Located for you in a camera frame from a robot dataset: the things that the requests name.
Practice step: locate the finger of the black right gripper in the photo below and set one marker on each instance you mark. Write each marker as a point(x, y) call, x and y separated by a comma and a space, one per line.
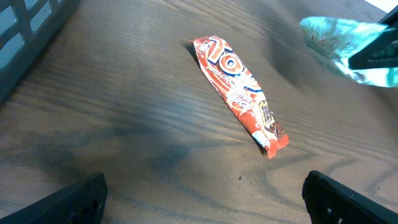
point(391, 18)
point(380, 53)

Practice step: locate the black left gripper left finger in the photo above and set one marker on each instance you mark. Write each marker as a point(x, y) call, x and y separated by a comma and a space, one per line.
point(79, 203)

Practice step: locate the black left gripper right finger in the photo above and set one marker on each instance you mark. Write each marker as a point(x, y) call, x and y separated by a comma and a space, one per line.
point(328, 201)

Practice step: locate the mint green wipes pack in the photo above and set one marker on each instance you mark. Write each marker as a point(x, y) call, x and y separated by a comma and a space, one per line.
point(333, 41)

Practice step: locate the red chocolate bar wrapper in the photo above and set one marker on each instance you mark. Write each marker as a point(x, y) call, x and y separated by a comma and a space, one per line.
point(240, 91)

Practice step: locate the grey plastic shopping basket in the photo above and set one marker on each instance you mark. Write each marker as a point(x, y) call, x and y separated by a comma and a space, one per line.
point(26, 28)

